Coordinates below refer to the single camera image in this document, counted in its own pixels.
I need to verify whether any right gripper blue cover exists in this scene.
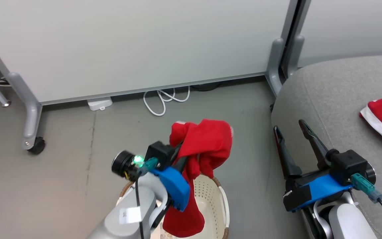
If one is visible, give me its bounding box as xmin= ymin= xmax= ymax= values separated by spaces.
xmin=273 ymin=119 xmax=354 ymax=213

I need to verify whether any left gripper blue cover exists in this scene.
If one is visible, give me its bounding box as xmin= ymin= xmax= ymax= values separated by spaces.
xmin=151 ymin=143 xmax=191 ymax=212

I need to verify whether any grey fabric sofa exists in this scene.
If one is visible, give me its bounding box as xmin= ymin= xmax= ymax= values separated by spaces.
xmin=271 ymin=54 xmax=382 ymax=239

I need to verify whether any white plastic laundry basket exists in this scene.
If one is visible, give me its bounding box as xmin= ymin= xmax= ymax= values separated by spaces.
xmin=116 ymin=174 xmax=230 ymax=239

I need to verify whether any white power adapter box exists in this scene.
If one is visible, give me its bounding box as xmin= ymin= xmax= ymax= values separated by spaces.
xmin=87 ymin=97 xmax=113 ymax=111

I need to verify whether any large white partition panel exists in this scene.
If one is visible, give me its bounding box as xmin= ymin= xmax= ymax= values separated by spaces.
xmin=0 ymin=0 xmax=298 ymax=150

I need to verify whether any narrow white partition panel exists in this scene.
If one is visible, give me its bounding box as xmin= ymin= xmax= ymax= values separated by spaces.
xmin=287 ymin=0 xmax=382 ymax=78

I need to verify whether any black caster wheel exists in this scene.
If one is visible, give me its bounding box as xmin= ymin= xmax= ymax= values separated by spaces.
xmin=27 ymin=137 xmax=46 ymax=155

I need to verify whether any teal left camera connector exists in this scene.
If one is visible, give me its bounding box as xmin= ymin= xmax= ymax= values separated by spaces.
xmin=136 ymin=157 xmax=160 ymax=177

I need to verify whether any teal camera connector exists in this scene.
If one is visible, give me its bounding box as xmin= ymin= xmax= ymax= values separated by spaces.
xmin=350 ymin=173 xmax=382 ymax=203
xmin=136 ymin=157 xmax=160 ymax=177

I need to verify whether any looped white cable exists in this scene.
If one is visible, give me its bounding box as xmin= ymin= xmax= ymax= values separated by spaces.
xmin=143 ymin=86 xmax=191 ymax=117

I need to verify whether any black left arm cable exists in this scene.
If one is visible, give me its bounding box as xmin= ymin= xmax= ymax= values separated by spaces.
xmin=134 ymin=175 xmax=146 ymax=239

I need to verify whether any teal right camera connector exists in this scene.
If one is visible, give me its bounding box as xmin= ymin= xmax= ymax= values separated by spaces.
xmin=350 ymin=173 xmax=382 ymax=203

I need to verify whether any black cable under partition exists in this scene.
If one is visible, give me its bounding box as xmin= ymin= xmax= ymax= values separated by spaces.
xmin=190 ymin=82 xmax=222 ymax=92

